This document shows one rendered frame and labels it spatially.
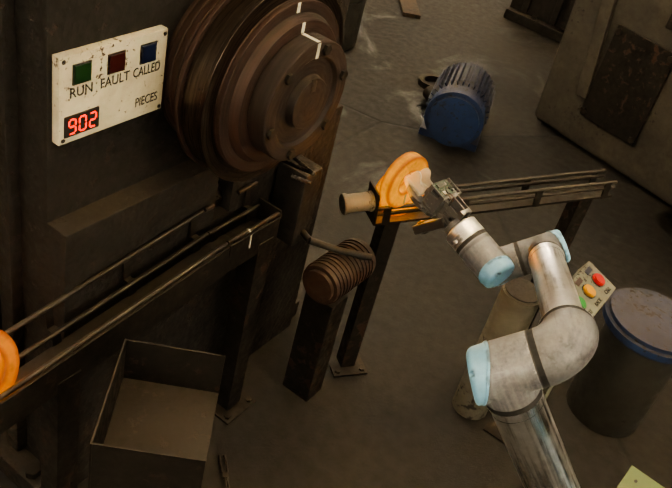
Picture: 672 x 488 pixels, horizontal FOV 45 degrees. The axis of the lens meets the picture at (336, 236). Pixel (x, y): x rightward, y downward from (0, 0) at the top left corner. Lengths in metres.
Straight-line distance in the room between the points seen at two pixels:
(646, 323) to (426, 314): 0.79
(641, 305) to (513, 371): 1.25
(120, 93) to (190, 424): 0.67
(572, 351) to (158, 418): 0.82
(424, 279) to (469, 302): 0.19
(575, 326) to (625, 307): 1.13
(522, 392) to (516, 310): 0.83
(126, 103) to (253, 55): 0.27
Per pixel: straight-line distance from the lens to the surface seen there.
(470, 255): 2.01
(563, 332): 1.59
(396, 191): 2.11
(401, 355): 2.84
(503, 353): 1.58
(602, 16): 4.32
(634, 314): 2.72
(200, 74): 1.64
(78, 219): 1.73
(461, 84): 4.01
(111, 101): 1.64
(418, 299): 3.09
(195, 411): 1.73
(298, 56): 1.66
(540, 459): 1.73
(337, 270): 2.26
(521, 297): 2.41
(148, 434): 1.69
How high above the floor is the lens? 1.93
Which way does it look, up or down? 36 degrees down
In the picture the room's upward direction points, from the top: 15 degrees clockwise
